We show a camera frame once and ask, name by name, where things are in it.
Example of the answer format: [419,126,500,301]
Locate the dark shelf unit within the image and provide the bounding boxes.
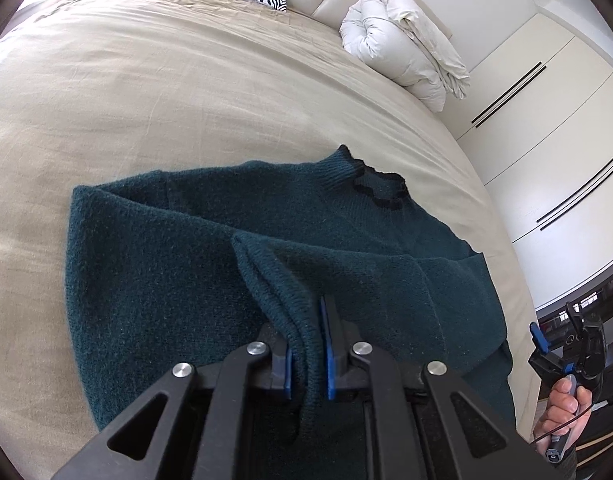
[535,280,613,341]

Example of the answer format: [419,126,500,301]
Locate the thin black cable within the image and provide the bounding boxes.
[531,399,608,445]

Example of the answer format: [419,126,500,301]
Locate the black wardrobe handle strips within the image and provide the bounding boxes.
[535,150,613,231]
[471,62,543,127]

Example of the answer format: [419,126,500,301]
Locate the person's right hand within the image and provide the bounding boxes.
[533,377,595,457]

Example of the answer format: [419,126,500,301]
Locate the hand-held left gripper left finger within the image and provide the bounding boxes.
[51,322,294,480]

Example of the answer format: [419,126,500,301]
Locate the white wardrobe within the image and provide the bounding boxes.
[457,10,613,308]

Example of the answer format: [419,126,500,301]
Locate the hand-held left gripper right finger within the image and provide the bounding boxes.
[319,295,557,480]

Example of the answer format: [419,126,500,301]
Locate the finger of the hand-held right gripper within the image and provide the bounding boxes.
[529,323,563,377]
[565,301,587,345]

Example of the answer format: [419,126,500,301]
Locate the dark teal knit sweater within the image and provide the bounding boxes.
[65,144,516,441]

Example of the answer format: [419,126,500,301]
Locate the folded white duvet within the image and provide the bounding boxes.
[339,0,471,113]

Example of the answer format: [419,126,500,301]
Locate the bed with beige sheet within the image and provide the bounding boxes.
[0,0,527,461]

